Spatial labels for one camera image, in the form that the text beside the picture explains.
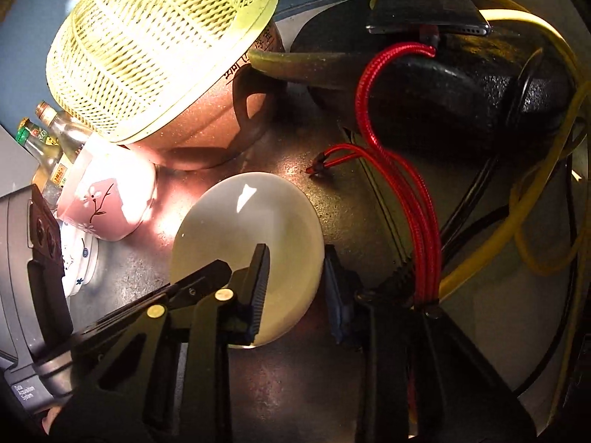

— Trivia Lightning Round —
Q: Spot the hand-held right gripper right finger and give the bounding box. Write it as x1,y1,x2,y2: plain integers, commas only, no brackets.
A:
322,244,537,443

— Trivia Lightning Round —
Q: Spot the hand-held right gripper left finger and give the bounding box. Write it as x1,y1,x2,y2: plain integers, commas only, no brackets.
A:
51,242,273,443

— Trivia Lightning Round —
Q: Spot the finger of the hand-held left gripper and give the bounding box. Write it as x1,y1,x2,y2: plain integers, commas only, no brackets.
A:
76,260,233,340

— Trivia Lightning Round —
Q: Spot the red patterned bowl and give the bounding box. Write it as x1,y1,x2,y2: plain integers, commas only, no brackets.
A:
170,172,325,348

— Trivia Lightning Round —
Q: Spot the person's left hand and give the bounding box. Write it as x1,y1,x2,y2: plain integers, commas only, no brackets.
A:
41,406,65,435

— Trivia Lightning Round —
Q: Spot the bear print bowl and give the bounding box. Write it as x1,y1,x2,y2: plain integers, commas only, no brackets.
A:
59,221,100,297

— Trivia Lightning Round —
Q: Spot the pink floral cup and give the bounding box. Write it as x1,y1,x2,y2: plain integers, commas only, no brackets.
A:
56,134,158,241

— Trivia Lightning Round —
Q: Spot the green cap clear bottle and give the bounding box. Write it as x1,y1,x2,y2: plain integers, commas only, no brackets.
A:
16,117,63,195

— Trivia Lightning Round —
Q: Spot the brown clay pot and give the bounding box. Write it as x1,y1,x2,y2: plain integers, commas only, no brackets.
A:
124,25,287,171

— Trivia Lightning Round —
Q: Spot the gold cap glass bottle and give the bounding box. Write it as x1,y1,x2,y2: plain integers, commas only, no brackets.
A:
36,100,95,160

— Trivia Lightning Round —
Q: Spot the black textured object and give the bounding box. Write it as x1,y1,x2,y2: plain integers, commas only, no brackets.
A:
291,23,575,158

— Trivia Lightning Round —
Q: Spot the yellow mesh food cover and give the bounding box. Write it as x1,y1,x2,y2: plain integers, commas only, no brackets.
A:
45,0,280,145

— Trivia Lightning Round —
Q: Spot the red braided cable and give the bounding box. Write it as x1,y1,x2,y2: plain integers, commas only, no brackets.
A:
307,41,444,310

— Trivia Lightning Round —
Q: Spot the black power cable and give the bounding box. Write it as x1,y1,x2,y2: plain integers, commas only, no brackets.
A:
438,148,583,393

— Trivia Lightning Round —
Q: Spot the yellow cable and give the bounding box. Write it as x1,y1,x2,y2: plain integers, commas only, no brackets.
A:
438,0,591,425

